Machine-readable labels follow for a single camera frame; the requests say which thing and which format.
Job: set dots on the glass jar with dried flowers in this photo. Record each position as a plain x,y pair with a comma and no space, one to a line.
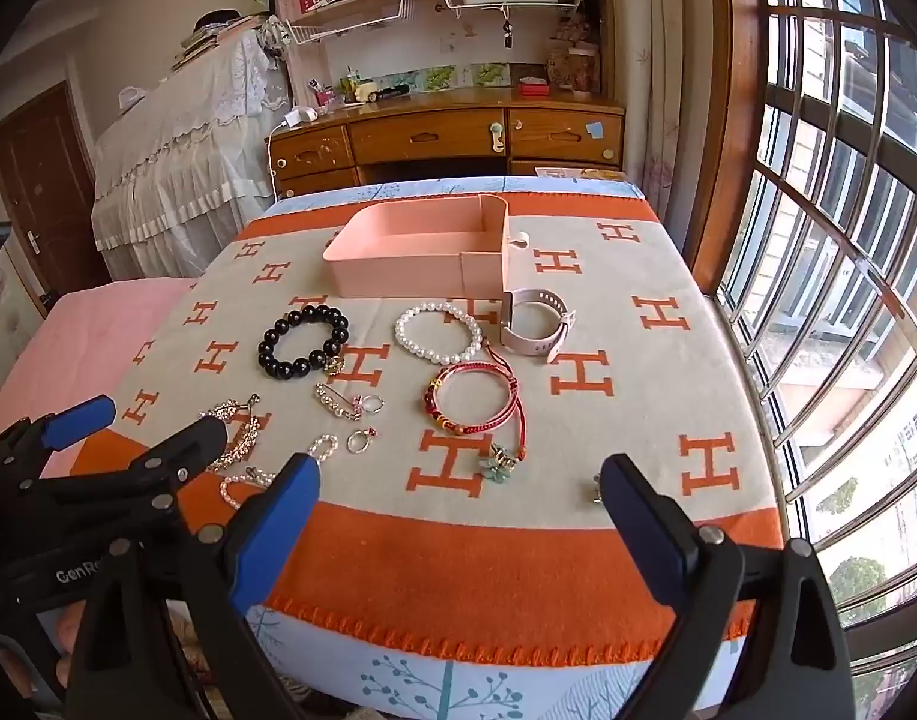
575,71

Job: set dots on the pink storage box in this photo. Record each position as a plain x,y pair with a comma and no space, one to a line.
398,270

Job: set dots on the silver rhinestone hair clip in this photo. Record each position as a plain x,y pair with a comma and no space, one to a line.
337,399

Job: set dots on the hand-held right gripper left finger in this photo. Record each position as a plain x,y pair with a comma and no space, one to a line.
278,525

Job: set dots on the pink pen cup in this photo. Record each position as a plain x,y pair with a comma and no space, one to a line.
325,96

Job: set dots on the small gold charm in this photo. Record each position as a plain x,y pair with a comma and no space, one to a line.
332,367

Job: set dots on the white charger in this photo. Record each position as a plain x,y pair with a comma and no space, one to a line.
302,116

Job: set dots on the teal drawer lock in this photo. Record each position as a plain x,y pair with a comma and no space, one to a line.
496,136

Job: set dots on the wooden desk with drawers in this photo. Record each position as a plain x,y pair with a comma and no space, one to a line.
421,139

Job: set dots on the floral curtain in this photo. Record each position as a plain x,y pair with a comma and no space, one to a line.
646,52

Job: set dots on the white plastic object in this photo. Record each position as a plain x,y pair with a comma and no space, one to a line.
130,99

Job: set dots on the pink smartwatch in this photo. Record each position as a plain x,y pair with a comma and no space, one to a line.
522,337

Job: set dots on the pink blanket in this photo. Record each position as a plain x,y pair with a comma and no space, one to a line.
76,345

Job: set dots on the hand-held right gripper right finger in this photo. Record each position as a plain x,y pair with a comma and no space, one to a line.
638,517

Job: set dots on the blue sticker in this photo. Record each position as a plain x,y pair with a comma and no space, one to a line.
595,130

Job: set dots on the window with metal bars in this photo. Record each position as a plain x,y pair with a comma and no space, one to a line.
841,240

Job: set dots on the stack of books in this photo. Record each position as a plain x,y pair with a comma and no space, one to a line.
203,41

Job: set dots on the small red box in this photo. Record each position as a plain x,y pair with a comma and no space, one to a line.
533,90

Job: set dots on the black hat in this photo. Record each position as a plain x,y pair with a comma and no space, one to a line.
218,15

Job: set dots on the floral picture strip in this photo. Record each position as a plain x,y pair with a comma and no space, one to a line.
488,73

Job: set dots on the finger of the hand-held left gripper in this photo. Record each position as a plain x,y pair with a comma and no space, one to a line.
188,442
80,420

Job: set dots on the piano with white lace cover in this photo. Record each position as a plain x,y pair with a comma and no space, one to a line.
181,165

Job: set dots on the person's left hand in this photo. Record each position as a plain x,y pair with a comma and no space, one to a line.
72,626

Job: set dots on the brown wooden door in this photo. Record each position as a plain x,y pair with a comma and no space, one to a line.
38,180

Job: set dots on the hanging keys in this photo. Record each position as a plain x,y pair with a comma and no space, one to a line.
507,34

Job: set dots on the orange patterned blanket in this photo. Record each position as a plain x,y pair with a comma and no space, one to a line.
616,405

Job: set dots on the black flashlight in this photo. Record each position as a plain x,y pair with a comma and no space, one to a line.
389,92

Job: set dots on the cluster of small bottles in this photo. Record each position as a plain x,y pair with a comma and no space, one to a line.
350,84

